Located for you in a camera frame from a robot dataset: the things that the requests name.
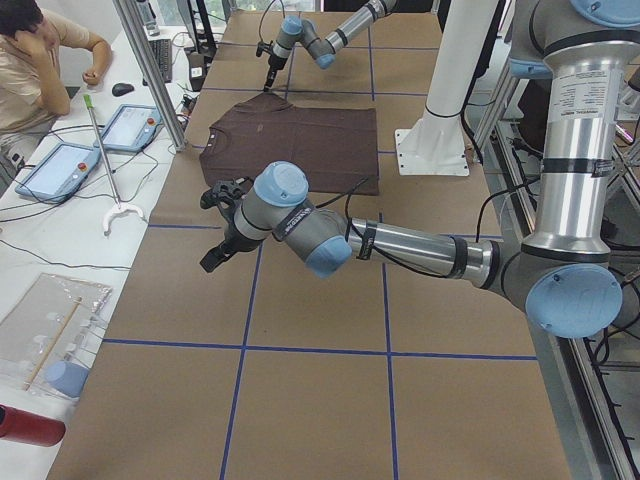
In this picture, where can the seated person beige shirt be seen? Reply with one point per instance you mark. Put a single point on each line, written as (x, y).
(33, 95)

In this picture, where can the blue teach pendant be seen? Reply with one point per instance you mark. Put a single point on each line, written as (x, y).
(131, 129)
(59, 174)

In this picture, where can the wooden stick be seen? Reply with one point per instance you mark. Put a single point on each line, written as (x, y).
(52, 343)

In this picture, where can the black keyboard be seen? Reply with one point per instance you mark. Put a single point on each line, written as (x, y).
(162, 54)

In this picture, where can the near blue teach pendant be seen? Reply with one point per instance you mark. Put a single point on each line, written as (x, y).
(59, 174)

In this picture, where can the far blue teach pendant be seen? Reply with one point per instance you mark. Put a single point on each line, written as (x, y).
(131, 129)

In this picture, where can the red bottle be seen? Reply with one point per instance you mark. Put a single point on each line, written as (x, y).
(26, 427)

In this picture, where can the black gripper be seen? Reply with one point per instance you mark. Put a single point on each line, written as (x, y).
(228, 238)
(273, 63)

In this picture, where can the brown t-shirt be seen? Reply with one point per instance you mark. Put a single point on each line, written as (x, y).
(333, 147)

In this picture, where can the aluminium frame post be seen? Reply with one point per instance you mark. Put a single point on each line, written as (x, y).
(131, 22)

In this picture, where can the reacher grabber stick tool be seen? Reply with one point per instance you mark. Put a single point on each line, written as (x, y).
(120, 207)

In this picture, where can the black computer mouse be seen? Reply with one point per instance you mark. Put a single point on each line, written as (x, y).
(120, 89)

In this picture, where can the clear plastic bag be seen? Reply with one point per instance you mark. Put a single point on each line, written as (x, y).
(29, 326)

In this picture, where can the white camera mast base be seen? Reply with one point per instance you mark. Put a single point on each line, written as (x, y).
(435, 145)

